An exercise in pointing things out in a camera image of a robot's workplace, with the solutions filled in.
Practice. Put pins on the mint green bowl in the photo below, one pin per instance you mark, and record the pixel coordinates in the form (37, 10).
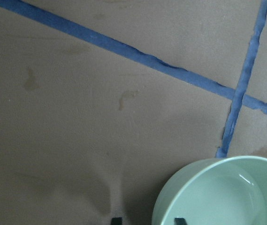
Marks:
(230, 191)

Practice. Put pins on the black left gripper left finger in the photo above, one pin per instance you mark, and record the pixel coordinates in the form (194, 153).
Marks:
(116, 221)

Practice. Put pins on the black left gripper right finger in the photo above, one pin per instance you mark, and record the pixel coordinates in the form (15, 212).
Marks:
(179, 221)

